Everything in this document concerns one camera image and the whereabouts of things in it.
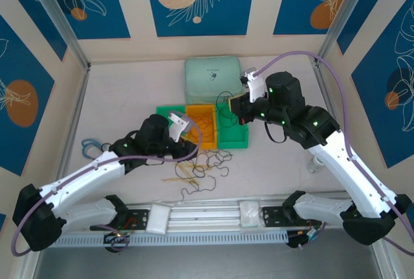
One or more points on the small clear plastic bottle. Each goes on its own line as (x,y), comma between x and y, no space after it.
(315,165)

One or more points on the controller board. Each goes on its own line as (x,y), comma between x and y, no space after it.
(307,237)
(117,238)

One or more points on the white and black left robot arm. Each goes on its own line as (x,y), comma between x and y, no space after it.
(81,178)

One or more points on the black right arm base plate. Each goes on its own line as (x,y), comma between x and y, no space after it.
(275,217)

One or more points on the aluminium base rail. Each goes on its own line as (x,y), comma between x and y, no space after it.
(207,217)

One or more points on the white metal bracket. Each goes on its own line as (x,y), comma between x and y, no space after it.
(254,81)

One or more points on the clear plastic bag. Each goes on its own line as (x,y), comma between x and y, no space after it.
(251,214)

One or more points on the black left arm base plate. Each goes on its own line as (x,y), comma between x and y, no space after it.
(139,218)

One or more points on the left controller board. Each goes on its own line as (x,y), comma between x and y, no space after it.
(117,238)

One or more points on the orange plastic bin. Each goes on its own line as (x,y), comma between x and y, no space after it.
(208,143)

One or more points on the aluminium corner post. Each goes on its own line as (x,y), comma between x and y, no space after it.
(61,23)
(343,13)

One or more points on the right controller board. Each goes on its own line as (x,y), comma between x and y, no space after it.
(307,237)

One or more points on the green plastic bin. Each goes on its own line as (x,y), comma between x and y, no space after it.
(234,138)
(163,110)

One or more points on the aluminium side rail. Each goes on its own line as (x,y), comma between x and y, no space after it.
(82,97)
(323,91)

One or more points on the mint green zip pouch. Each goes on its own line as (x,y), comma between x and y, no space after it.
(210,78)

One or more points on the white foam pad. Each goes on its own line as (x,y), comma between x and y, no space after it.
(158,219)

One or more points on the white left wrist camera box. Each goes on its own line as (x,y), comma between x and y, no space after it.
(179,127)

